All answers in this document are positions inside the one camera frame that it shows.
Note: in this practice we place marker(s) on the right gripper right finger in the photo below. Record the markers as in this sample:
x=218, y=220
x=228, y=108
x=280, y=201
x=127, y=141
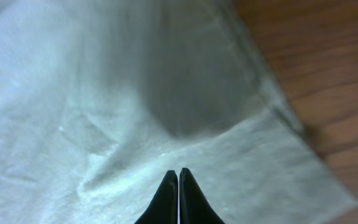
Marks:
x=194, y=207

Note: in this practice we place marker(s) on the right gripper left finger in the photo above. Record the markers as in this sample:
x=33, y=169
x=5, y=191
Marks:
x=163, y=208

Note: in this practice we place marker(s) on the khaki green shorts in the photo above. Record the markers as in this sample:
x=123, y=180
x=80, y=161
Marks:
x=98, y=99

